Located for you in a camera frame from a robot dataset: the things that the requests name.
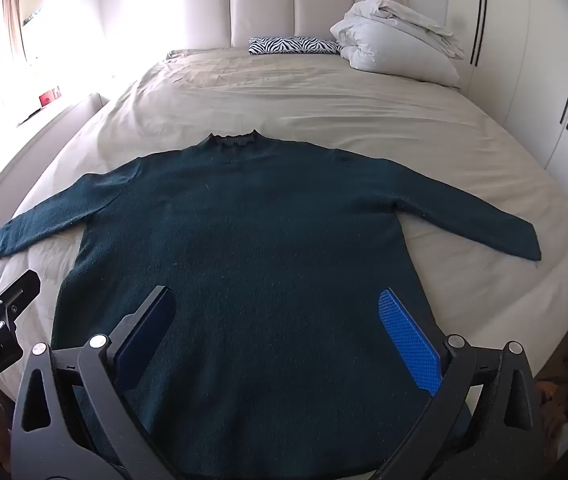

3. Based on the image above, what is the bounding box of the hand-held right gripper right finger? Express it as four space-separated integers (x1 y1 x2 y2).
374 287 557 480

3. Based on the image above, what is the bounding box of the bed with beige sheet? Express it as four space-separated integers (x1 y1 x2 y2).
0 47 568 480

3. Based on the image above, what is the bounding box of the white wardrobe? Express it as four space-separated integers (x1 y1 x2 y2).
446 0 568 221

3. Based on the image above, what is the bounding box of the beige window bench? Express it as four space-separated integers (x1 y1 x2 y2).
0 92 110 231

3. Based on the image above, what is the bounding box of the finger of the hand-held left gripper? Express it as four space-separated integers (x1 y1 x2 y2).
0 270 41 356

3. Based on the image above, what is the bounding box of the zebra print pillow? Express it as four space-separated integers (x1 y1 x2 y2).
248 36 342 56

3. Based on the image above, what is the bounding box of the white folded duvet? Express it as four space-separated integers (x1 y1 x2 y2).
330 0 465 87

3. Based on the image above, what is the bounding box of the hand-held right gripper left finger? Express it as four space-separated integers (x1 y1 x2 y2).
10 285 185 480

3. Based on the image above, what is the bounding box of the dark teal sweater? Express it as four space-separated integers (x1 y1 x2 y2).
0 130 542 480

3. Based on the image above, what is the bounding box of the beige padded headboard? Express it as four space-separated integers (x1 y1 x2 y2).
166 0 410 51

